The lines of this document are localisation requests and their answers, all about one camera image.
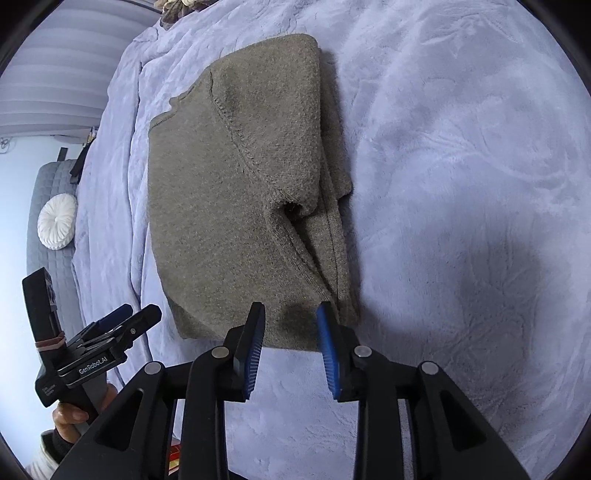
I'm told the olive brown knit sweater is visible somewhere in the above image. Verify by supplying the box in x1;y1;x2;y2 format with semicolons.
148;34;356;351

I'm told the cream striped clothes pile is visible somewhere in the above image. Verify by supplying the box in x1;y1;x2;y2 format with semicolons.
153;0;217;27

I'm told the person's left hand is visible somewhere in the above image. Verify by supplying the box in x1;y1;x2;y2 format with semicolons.
52;383;117;444

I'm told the round white pleated cushion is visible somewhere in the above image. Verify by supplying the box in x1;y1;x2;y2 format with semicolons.
37;193;77;251

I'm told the grey quilted sofa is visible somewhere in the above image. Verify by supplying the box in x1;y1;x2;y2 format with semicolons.
27;160;84;339

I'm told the grey pleated curtain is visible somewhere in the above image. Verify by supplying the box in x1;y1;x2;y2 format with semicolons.
1;1;160;142

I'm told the lavender plush bed blanket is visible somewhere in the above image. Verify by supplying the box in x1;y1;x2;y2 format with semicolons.
73;1;590;479

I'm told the black strap on sofa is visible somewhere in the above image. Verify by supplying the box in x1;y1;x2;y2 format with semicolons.
56;133;98;186

